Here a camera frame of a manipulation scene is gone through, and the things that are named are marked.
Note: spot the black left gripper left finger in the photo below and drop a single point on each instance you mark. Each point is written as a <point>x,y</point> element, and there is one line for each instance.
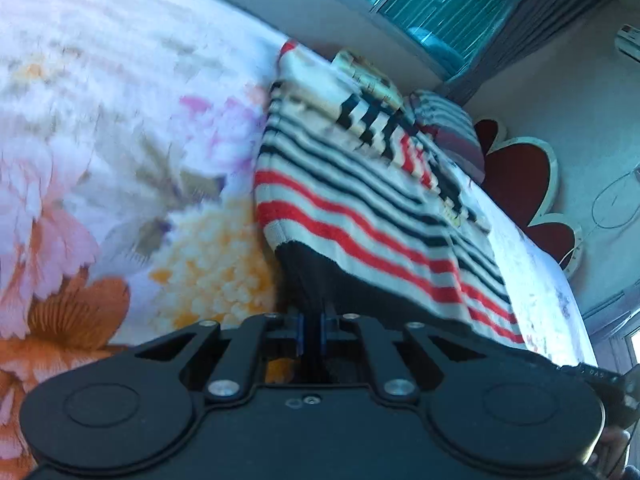
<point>261,352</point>

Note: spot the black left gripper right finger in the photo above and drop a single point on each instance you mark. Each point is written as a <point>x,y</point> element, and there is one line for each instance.
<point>360,354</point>

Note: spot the striped knit sweater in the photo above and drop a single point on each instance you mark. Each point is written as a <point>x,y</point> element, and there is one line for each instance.
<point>358,204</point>

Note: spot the striped folded blanket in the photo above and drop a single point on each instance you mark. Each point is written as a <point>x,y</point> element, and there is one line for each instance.
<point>452,130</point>

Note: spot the red white bed headboard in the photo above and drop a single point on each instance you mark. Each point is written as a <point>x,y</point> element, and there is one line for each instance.
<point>522,176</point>

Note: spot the floral folded blanket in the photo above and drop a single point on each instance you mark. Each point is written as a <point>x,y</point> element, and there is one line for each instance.
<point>368,77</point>

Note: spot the white floral bed sheet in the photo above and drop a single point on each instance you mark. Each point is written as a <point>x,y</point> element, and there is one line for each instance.
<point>130,131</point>

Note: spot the grey curtain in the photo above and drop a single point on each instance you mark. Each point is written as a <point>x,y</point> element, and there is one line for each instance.
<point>525,27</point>

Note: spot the white wall air conditioner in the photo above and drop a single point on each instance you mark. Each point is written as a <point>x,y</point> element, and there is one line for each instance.
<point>627,42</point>

